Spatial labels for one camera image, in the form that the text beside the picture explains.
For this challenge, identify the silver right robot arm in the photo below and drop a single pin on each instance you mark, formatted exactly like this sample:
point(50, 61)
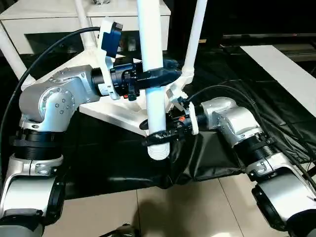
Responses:
point(242, 128)

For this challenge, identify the white plastic table leg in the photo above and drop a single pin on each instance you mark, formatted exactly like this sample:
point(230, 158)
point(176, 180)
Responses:
point(152, 49)
point(84, 24)
point(11, 54)
point(195, 34)

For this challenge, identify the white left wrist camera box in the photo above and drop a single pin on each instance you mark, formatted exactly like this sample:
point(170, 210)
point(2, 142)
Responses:
point(109, 39)

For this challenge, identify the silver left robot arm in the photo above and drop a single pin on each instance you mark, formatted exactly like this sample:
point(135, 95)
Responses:
point(49, 103)

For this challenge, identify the white side table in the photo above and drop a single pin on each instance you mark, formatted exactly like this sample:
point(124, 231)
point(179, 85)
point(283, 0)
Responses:
point(281, 71)

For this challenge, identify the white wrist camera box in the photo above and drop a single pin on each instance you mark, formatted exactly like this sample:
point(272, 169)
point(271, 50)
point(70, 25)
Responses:
point(109, 39)
point(180, 96)

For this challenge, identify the black work mat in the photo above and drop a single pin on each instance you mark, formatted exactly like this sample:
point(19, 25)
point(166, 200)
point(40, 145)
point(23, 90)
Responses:
point(222, 158)

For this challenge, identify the white cabinet with glass doors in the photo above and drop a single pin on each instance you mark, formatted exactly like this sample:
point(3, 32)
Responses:
point(44, 17)

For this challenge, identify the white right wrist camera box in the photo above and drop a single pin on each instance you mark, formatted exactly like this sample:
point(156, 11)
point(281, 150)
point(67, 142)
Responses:
point(180, 96)

